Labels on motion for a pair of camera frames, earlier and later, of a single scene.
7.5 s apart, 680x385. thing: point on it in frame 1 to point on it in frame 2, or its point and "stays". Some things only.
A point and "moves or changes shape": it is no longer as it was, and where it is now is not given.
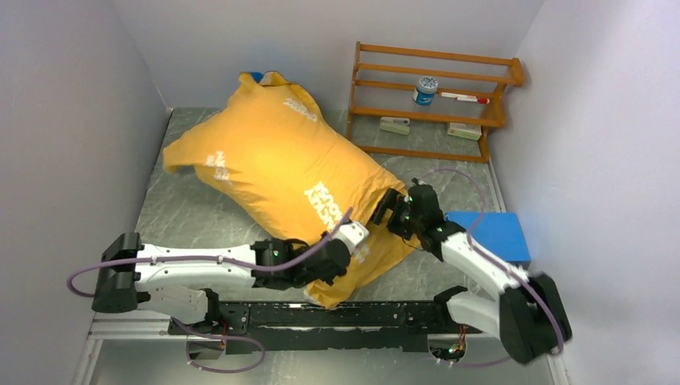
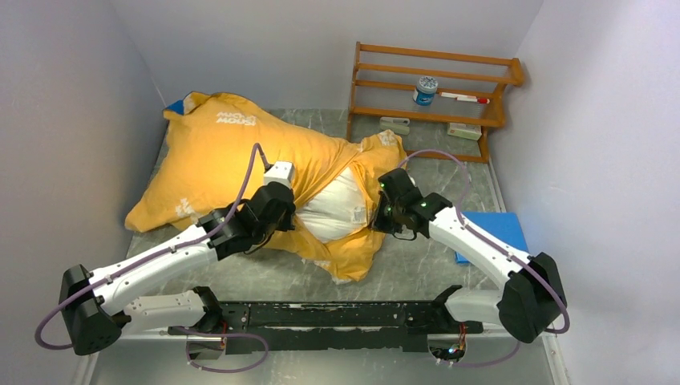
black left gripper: [329, 280] to [285, 224]
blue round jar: [424, 93] stays
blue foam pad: [500, 232] stays
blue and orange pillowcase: [269, 164] moves or changes shape
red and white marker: [465, 98] stays
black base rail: [323, 326] stays
